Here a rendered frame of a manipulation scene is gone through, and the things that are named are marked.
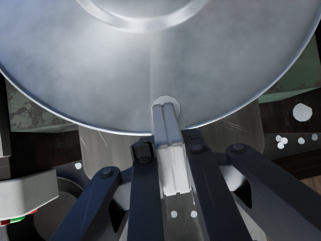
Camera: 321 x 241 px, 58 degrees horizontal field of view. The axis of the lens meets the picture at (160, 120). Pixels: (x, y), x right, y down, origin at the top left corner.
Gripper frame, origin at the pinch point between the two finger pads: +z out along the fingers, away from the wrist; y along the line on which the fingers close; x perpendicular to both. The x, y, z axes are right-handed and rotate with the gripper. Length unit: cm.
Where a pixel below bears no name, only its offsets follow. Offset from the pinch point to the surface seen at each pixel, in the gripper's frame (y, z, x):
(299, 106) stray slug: 16.3, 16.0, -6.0
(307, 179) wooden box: 29, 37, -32
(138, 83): -1.5, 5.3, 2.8
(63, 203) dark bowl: -39, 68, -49
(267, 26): 8.9, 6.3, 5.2
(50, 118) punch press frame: -14.0, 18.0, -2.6
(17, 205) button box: -20.7, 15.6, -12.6
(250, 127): 6.2, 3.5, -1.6
